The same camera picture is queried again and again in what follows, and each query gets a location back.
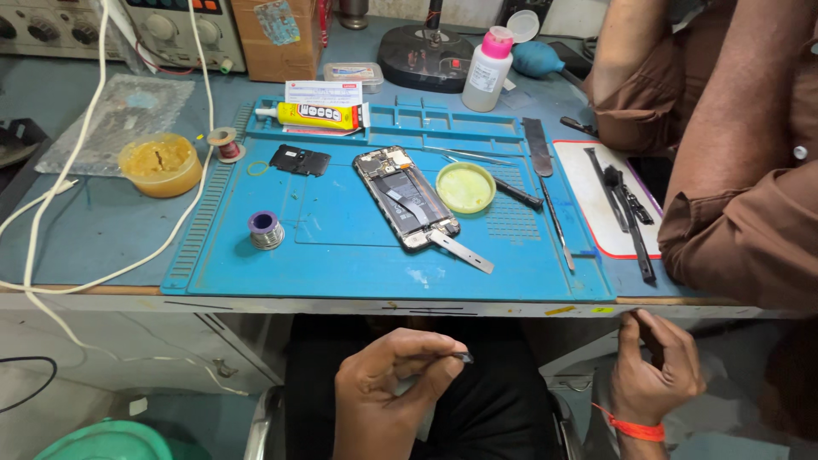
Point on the person's right hand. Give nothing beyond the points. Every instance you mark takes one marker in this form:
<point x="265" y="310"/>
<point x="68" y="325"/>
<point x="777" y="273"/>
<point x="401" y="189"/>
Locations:
<point x="658" y="383"/>

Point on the person's left hand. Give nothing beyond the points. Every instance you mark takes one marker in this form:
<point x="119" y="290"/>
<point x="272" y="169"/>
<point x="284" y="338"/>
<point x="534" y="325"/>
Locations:
<point x="377" y="396"/>

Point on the small black phone part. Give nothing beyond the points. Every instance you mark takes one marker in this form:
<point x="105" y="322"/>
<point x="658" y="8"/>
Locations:
<point x="464" y="358"/>

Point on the orange wrist thread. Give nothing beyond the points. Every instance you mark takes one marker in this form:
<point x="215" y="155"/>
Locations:
<point x="632" y="429"/>

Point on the person's black trousers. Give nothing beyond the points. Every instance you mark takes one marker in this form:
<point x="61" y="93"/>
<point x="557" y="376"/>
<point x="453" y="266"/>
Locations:
<point x="492" y="409"/>

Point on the blue silicone repair mat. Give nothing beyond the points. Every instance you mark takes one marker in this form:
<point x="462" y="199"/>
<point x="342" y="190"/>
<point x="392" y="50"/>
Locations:
<point x="345" y="268"/>

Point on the flat metal pry tool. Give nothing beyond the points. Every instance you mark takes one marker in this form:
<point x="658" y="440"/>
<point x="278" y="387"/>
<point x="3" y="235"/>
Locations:
<point x="461" y="251"/>

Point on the white pad red edge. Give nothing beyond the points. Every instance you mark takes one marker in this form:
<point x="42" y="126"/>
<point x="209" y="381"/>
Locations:
<point x="591" y="204"/>

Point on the thin metal spudger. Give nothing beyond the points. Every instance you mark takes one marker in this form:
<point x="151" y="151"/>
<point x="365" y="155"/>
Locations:
<point x="556" y="220"/>

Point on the opened smartphone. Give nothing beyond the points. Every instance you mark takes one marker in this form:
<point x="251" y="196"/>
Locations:
<point x="404" y="198"/>

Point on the pale green round lid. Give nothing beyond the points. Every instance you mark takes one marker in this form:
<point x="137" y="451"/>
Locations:
<point x="466" y="187"/>

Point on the black screwdriver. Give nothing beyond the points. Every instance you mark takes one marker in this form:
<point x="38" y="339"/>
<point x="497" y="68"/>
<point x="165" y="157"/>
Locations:
<point x="517" y="193"/>

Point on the white table cabinet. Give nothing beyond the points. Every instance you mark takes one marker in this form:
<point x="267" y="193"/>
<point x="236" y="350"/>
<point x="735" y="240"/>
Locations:
<point x="140" y="345"/>

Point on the black phone cover plate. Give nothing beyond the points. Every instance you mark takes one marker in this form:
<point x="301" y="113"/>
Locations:
<point x="299" y="160"/>

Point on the metal tweezers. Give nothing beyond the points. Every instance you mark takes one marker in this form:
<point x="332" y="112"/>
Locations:
<point x="470" y="154"/>

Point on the yellow rubber band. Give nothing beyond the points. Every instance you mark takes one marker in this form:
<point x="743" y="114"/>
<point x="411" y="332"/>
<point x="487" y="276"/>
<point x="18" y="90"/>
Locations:
<point x="249" y="168"/>

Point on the wide metal blade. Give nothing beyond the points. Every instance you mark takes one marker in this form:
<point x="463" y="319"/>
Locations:
<point x="538" y="147"/>

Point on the small black tool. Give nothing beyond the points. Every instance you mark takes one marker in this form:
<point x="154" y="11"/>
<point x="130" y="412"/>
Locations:
<point x="578" y="126"/>

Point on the green plastic tub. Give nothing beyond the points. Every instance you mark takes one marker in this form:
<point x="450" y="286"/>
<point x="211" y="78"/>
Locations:
<point x="105" y="444"/>

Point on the yellow glue tube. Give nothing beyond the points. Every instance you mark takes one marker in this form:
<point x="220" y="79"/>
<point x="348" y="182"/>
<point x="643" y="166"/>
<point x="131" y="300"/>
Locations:
<point x="316" y="115"/>

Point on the white paper carton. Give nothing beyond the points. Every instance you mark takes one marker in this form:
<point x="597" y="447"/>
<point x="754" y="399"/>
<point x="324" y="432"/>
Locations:
<point x="323" y="91"/>

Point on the yellow flux jar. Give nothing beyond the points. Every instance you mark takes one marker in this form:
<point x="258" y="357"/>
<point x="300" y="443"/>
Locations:
<point x="160" y="166"/>

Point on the small clear plastic box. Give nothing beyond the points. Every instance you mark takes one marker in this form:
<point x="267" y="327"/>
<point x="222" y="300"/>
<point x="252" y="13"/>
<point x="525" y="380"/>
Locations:
<point x="353" y="75"/>

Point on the white bottle pink cap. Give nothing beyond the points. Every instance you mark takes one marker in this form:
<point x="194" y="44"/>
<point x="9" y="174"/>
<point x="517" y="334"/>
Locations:
<point x="485" y="80"/>

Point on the black phone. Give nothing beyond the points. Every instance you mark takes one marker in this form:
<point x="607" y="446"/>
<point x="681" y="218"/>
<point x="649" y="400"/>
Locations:
<point x="572" y="59"/>

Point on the black lamp base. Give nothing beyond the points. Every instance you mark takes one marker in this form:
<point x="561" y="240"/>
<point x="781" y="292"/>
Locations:
<point x="425" y="61"/>

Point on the blue air blower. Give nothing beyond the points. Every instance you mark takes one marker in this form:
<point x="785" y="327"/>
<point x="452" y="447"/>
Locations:
<point x="535" y="59"/>

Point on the brown cardboard box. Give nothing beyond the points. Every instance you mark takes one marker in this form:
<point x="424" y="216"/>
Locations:
<point x="281" y="54"/>

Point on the clear bubble wrap bag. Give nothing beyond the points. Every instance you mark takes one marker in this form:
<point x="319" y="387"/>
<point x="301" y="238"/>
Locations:
<point x="121" y="115"/>

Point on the metal cup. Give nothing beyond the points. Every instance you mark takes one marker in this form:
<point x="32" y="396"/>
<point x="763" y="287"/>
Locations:
<point x="353" y="14"/>

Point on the white bench power supply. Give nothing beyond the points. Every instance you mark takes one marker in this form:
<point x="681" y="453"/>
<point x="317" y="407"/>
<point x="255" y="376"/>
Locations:
<point x="179" y="32"/>

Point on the grey bench power supply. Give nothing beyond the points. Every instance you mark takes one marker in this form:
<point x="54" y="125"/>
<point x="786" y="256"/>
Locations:
<point x="51" y="29"/>

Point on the long black frame strip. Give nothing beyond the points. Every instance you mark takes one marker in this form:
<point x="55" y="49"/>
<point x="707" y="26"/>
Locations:
<point x="636" y="230"/>

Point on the thin black frame strip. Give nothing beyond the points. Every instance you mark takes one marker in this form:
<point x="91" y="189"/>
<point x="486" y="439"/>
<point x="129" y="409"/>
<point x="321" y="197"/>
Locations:
<point x="607" y="188"/>

